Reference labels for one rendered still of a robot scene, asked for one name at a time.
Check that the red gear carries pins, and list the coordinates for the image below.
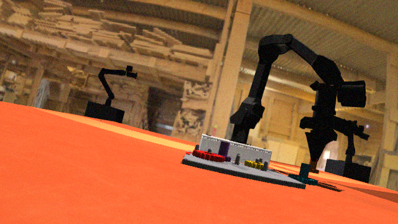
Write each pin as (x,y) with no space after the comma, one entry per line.
(208,156)

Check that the yellow gear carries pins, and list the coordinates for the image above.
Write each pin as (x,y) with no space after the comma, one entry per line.
(253,164)

